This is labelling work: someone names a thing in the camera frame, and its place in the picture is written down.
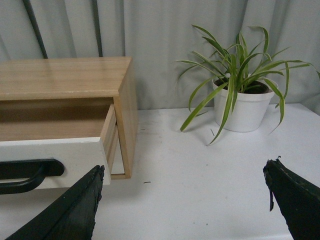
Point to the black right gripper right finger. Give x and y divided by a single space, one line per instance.
297 198

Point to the green spider plant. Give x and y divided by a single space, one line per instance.
238 69

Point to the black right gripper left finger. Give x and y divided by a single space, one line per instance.
69 217

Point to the white front wooden drawer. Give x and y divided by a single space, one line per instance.
76 137

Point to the white plant pot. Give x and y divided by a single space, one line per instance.
248 112

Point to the grey curtain backdrop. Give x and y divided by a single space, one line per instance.
159 33

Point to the wooden drawer cabinet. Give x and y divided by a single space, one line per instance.
79 81

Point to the black drawer handle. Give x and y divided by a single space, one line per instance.
26 175

